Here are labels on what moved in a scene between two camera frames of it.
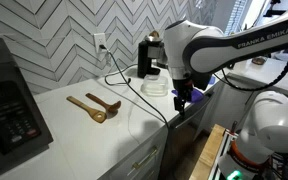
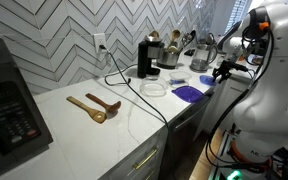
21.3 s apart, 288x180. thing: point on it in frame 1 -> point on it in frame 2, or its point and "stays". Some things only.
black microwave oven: [14, 126] stays
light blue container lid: [212, 80] stays
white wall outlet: [100, 39] stays
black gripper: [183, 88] -> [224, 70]
